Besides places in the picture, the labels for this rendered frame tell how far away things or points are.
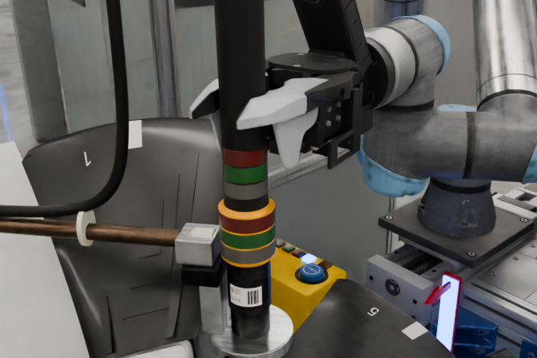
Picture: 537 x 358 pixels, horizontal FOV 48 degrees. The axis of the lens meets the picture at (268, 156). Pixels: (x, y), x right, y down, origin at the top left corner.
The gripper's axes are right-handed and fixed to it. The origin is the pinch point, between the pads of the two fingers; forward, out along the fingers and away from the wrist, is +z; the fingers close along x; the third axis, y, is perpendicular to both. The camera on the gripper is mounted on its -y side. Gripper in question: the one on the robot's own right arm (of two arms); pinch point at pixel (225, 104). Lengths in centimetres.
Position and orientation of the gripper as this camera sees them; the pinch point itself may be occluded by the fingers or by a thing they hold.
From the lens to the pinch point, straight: 41.4
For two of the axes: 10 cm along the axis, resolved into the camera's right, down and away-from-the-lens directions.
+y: 0.2, 9.3, 3.7
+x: -8.2, -2.0, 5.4
